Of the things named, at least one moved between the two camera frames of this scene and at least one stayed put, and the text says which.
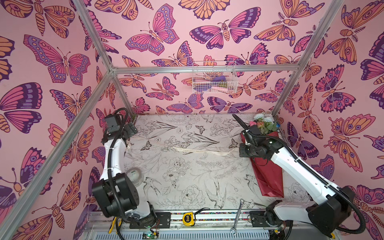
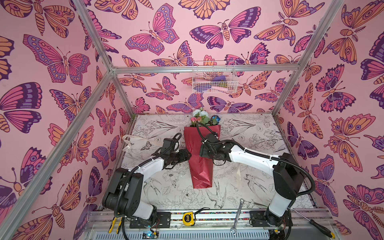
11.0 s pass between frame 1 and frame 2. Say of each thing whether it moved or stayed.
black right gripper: moved
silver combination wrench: stayed
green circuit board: stayed
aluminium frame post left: stayed
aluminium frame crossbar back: stayed
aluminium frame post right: stayed
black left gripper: moved
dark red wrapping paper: moved
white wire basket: stayed
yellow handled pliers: stayed
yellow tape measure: stayed
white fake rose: moved
